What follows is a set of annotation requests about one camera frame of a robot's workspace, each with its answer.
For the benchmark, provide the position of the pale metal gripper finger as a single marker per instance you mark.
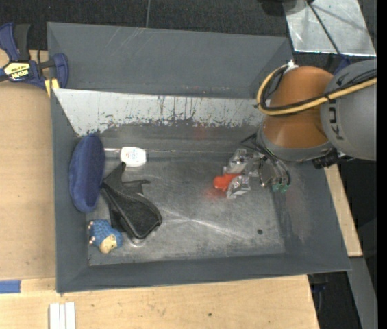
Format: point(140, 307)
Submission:
point(240, 159)
point(241, 185)

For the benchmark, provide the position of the orange toy piece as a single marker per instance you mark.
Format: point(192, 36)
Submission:
point(222, 182)

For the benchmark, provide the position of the grey metal bin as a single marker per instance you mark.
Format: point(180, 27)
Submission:
point(196, 218)

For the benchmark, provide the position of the white plastic container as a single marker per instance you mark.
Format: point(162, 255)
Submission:
point(133, 156)

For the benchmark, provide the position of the blue toy hedgehog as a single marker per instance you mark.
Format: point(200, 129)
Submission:
point(105, 233)

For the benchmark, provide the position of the dark blue oval cushion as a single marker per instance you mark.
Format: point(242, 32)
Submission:
point(86, 173)

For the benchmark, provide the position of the pale wood flat board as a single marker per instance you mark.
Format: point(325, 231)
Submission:
point(18, 183)

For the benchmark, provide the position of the black cylinder on white bracket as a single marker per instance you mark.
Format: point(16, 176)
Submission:
point(325, 159)

